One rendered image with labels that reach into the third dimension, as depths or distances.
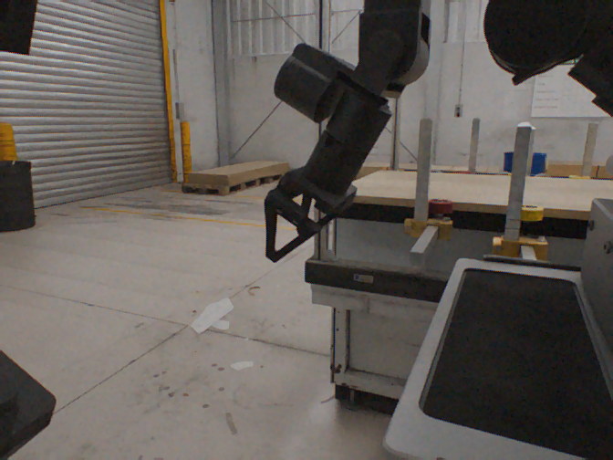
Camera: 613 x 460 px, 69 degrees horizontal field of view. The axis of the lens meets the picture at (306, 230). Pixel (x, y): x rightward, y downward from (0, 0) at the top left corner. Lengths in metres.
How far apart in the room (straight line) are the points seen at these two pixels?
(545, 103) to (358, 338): 7.06
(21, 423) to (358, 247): 1.50
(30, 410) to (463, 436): 0.17
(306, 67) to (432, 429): 0.40
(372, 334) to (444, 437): 1.62
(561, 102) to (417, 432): 8.35
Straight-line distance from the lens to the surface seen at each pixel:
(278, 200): 0.47
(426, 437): 0.19
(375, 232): 1.62
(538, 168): 6.82
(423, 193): 1.34
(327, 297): 1.54
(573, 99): 8.51
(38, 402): 0.23
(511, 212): 1.33
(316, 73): 0.50
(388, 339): 1.80
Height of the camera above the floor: 1.16
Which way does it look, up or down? 14 degrees down
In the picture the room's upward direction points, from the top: straight up
